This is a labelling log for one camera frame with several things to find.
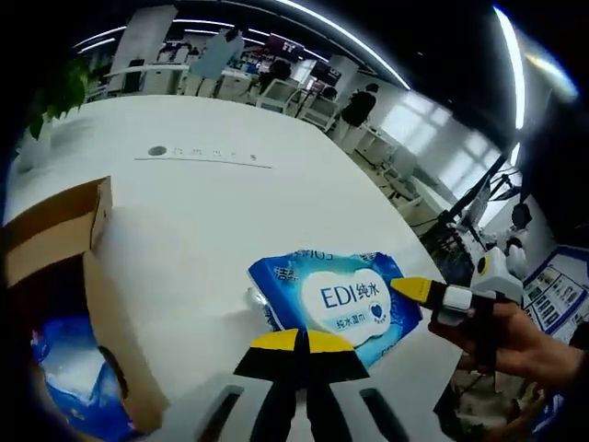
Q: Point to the blue crinkled soft pack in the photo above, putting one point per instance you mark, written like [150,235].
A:
[69,377]

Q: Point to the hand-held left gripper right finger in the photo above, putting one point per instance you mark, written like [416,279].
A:
[336,368]

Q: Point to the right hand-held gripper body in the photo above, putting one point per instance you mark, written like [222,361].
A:
[499,278]

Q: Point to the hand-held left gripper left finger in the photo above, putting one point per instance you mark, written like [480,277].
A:
[276,368]

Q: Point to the ceiling light strip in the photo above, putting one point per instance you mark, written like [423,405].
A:
[511,69]
[349,37]

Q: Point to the wall poster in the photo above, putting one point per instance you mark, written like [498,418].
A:
[554,290]

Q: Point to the blue wet wipes pack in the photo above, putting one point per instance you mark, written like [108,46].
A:
[331,294]

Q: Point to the person's right hand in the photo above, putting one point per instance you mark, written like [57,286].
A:
[529,350]

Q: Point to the brown cardboard shoe box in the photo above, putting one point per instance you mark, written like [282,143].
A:
[106,313]

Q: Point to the black tripod stand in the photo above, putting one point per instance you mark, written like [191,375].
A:
[478,193]

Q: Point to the white office chair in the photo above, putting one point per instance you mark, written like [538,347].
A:
[278,94]
[322,115]

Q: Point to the green potted plant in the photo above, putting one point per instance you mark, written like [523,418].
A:
[60,96]

